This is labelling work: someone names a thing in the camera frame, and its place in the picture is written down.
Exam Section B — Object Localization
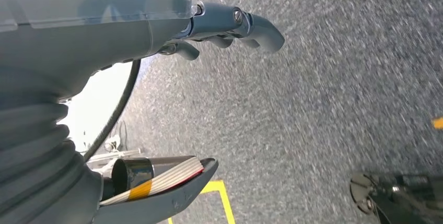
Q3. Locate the yellow floor tape square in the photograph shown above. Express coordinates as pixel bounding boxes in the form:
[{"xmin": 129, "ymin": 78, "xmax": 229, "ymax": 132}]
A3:
[{"xmin": 167, "ymin": 180, "xmax": 237, "ymax": 224}]

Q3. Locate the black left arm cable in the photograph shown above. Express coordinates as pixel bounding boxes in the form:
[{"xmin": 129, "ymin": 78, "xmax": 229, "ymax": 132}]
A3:
[{"xmin": 82, "ymin": 60, "xmax": 142, "ymax": 163}]

